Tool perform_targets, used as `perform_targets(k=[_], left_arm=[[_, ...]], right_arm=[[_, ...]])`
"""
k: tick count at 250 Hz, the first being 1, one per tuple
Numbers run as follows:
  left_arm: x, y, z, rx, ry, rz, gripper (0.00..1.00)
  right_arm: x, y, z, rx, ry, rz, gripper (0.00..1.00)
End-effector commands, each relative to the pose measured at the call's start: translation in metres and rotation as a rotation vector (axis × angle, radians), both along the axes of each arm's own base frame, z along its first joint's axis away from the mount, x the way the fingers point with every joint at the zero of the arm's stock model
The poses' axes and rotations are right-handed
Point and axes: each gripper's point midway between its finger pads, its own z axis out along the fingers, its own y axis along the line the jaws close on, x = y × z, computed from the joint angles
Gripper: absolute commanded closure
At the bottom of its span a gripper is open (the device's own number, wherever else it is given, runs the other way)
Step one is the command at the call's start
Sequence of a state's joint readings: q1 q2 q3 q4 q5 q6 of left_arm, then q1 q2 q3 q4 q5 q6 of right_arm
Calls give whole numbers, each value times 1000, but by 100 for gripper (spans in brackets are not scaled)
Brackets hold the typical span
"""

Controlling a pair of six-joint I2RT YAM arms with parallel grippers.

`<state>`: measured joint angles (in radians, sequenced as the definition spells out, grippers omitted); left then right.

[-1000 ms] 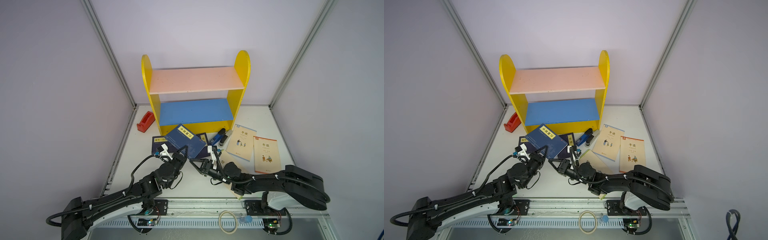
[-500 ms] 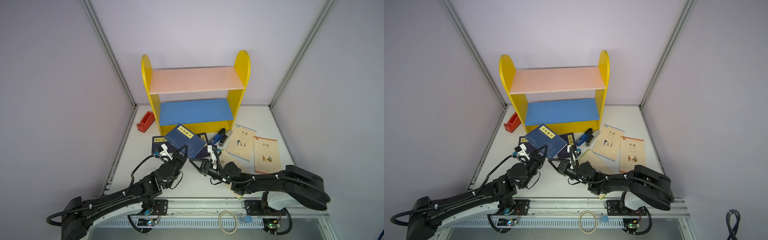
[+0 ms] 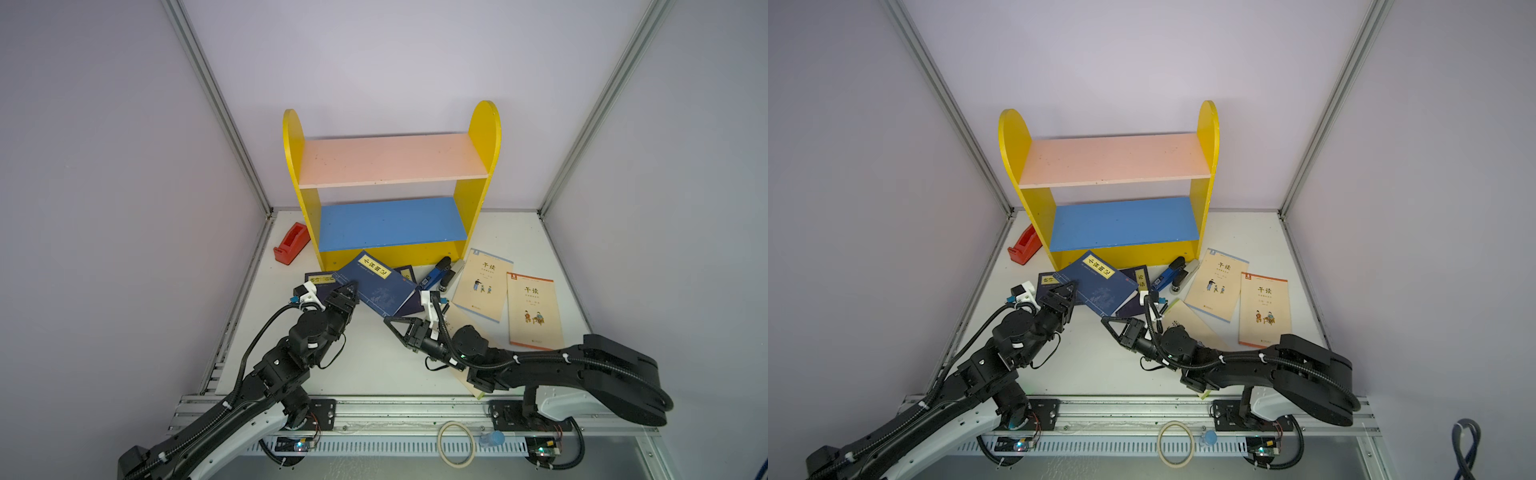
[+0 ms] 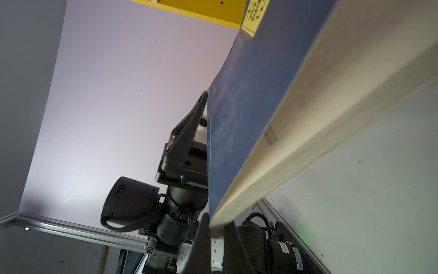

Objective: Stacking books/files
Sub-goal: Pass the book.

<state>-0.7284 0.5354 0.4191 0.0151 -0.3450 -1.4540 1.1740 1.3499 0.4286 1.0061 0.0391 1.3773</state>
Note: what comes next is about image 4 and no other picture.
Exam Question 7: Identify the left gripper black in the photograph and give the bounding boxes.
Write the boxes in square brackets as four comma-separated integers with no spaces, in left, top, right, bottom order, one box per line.
[155,91,208,190]

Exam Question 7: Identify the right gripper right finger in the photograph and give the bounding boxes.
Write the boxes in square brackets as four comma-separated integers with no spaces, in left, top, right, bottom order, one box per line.
[223,221,256,274]

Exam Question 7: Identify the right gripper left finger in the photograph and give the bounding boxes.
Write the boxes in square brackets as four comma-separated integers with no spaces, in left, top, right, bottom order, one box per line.
[182,213,211,274]

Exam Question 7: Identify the blue book yellow label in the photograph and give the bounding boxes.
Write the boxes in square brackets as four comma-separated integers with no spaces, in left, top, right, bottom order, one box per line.
[208,1,438,229]

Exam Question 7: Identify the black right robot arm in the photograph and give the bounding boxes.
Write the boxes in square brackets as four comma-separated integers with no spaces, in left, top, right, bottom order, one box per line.
[182,212,323,274]

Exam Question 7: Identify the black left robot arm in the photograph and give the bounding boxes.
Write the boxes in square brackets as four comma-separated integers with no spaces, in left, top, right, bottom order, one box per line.
[100,91,208,274]

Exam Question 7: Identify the yellow shelf pink blue boards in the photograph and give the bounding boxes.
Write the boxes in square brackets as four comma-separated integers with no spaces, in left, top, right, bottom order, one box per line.
[133,0,247,29]

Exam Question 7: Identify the aluminium front rail frame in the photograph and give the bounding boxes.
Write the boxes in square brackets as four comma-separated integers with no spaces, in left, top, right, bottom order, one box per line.
[1,212,147,253]

